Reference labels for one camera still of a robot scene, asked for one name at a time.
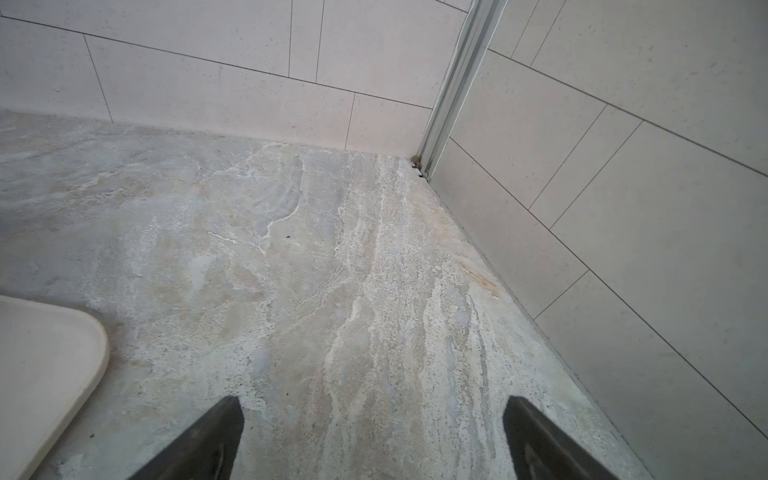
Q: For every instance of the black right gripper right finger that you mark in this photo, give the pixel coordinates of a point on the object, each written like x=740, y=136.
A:
x=539, y=449

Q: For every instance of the metal corner wall profile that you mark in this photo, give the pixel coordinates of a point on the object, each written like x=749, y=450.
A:
x=472, y=44

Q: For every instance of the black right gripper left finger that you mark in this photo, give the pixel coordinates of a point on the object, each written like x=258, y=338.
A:
x=205, y=450

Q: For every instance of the beige plastic tray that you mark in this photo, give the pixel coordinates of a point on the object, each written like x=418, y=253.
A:
x=52, y=359

